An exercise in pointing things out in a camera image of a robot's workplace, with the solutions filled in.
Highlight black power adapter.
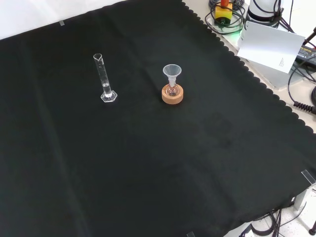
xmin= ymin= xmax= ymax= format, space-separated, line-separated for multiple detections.
xmin=295 ymin=44 xmax=316 ymax=64

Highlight cork ring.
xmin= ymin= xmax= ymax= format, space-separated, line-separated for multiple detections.
xmin=161 ymin=83 xmax=185 ymax=105

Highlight yellow stop button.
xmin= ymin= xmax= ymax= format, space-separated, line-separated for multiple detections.
xmin=214 ymin=0 xmax=233 ymax=26

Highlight black cables under bench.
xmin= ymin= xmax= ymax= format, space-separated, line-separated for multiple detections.
xmin=237 ymin=208 xmax=297 ymax=237

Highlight black cloth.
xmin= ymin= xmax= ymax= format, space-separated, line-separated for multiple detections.
xmin=0 ymin=0 xmax=316 ymax=237

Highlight small glass round-bottom flask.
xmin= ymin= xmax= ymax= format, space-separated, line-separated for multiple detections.
xmin=165 ymin=80 xmax=179 ymax=97

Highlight black coiled cable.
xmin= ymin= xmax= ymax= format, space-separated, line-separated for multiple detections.
xmin=287 ymin=66 xmax=316 ymax=113

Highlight clear glass graduated cylinder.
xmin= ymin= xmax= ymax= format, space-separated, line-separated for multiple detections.
xmin=93 ymin=53 xmax=118 ymax=103

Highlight clear plastic funnel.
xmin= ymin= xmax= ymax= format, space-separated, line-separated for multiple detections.
xmin=162 ymin=64 xmax=183 ymax=86

